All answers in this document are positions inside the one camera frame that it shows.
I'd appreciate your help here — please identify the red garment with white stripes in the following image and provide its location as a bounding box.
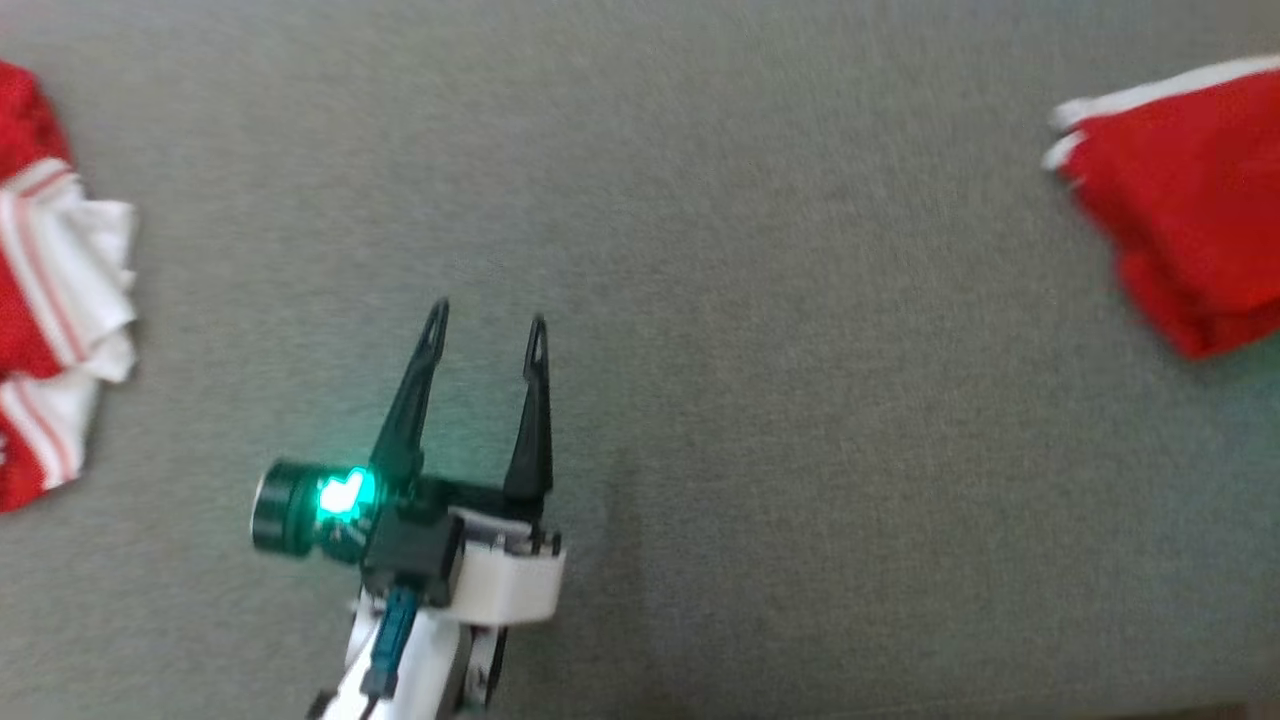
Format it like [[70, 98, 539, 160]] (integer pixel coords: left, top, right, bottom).
[[1040, 57, 1280, 361]]

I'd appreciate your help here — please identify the left camera cable blue plug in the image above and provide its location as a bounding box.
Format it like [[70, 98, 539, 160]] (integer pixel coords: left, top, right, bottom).
[[360, 588, 421, 720]]

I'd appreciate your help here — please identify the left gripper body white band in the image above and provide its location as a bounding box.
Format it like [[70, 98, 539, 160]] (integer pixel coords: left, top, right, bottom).
[[412, 478, 568, 628]]

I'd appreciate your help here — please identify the grey fabric sofa seat cushion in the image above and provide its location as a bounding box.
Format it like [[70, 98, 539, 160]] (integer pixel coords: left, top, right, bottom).
[[0, 0, 1280, 720]]

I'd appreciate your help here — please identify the red shirt with white sleeves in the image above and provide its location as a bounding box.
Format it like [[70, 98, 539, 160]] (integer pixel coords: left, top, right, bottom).
[[0, 60, 139, 513]]

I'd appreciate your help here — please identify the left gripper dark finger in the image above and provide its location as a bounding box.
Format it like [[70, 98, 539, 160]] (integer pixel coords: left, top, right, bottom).
[[368, 296, 452, 493], [501, 314, 556, 503]]

